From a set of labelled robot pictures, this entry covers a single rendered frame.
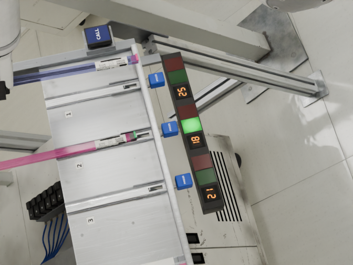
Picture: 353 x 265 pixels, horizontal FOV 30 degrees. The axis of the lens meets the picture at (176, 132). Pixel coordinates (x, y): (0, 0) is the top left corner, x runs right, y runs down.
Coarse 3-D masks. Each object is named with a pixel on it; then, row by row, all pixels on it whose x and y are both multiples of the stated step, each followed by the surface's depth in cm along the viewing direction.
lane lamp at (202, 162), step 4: (196, 156) 127; (200, 156) 127; (204, 156) 127; (208, 156) 127; (192, 160) 127; (196, 160) 127; (200, 160) 127; (204, 160) 127; (208, 160) 127; (196, 164) 127; (200, 164) 127; (204, 164) 127; (208, 164) 127; (196, 168) 126; (200, 168) 126; (204, 168) 126
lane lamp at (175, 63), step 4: (180, 56) 136; (164, 60) 135; (168, 60) 135; (172, 60) 135; (176, 60) 135; (180, 60) 135; (168, 64) 135; (172, 64) 135; (176, 64) 135; (180, 64) 135; (168, 68) 135; (172, 68) 135; (176, 68) 135; (180, 68) 135
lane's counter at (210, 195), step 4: (204, 188) 125; (208, 188) 125; (212, 188) 125; (216, 188) 125; (204, 192) 125; (208, 192) 125; (212, 192) 125; (216, 192) 125; (204, 196) 124; (208, 196) 124; (212, 196) 124; (216, 196) 124; (204, 200) 124; (208, 200) 124; (212, 200) 124
